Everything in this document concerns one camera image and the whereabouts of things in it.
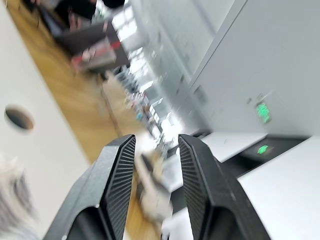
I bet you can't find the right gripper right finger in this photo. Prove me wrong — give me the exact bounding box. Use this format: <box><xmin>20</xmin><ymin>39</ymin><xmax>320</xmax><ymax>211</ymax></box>
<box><xmin>177</xmin><ymin>133</ymin><xmax>272</xmax><ymax>240</ymax></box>

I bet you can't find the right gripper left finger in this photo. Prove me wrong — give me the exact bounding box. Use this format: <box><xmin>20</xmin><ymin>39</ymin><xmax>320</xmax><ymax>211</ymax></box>
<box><xmin>42</xmin><ymin>133</ymin><xmax>137</xmax><ymax>240</ymax></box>

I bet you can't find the green exit sign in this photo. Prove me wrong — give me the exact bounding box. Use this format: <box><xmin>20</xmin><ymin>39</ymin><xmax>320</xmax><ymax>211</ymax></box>
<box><xmin>254</xmin><ymin>102</ymin><xmax>273</xmax><ymax>125</ymax></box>

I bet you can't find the striped T-shirt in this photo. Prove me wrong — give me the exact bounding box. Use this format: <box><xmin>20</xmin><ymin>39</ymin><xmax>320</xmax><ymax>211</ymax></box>
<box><xmin>0</xmin><ymin>149</ymin><xmax>42</xmax><ymax>240</ymax></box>

